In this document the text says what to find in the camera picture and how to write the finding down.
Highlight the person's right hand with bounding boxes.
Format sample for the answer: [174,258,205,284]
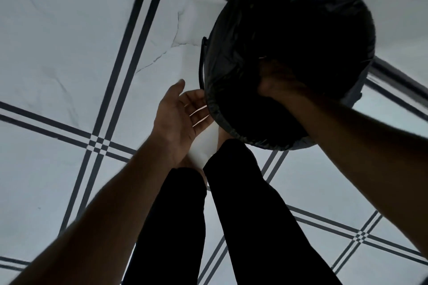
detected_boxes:
[257,59,313,109]

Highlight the person's left hand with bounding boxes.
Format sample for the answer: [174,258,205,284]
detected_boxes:
[150,79,215,167]

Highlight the black garbage bag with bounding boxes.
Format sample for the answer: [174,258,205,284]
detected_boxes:
[202,0,377,150]

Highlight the person's left forearm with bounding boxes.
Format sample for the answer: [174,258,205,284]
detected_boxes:
[9,134,188,285]

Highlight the person's right forearm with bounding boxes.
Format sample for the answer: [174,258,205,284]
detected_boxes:
[285,93,428,259]

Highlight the person's right foot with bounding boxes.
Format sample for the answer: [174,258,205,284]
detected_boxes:
[217,127,235,148]

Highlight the person's foot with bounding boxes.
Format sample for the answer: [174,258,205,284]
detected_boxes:
[177,155,208,184]
[217,127,235,148]

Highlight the person's left foot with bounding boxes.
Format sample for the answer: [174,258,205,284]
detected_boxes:
[177,155,208,184]

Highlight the grey trash bin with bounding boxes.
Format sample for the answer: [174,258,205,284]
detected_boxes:
[199,36,374,152]

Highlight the black trousers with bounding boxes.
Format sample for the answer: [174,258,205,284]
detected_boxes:
[122,139,343,285]

